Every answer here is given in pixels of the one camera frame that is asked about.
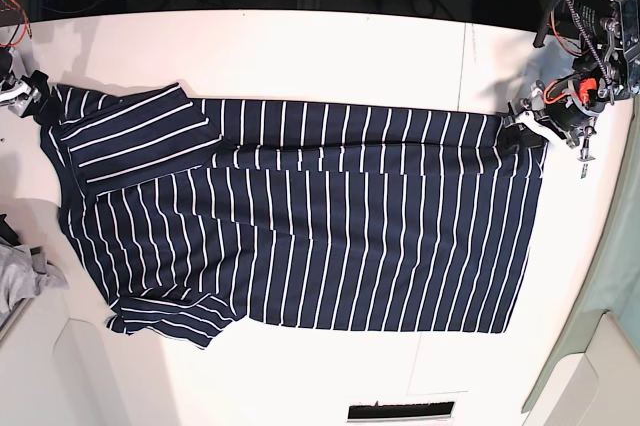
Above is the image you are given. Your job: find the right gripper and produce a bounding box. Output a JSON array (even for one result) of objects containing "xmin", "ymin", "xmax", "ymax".
[{"xmin": 1, "ymin": 70, "xmax": 63, "ymax": 127}]

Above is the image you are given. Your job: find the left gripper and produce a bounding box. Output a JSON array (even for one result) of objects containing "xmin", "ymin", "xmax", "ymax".
[{"xmin": 497, "ymin": 73, "xmax": 600, "ymax": 154}]

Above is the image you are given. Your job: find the navy white striped t-shirt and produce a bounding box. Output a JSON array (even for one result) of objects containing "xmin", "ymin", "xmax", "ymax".
[{"xmin": 41, "ymin": 84, "xmax": 546, "ymax": 347}]

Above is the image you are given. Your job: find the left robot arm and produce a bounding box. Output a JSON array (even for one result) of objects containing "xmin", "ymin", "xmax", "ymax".
[{"xmin": 500, "ymin": 0, "xmax": 639, "ymax": 162}]

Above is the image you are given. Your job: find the grey cloth pile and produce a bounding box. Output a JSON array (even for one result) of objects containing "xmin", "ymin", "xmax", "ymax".
[{"xmin": 1, "ymin": 240, "xmax": 68, "ymax": 321}]

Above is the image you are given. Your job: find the white slotted vent tray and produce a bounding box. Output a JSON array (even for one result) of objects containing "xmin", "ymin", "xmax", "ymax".
[{"xmin": 344, "ymin": 391, "xmax": 468, "ymax": 425}]

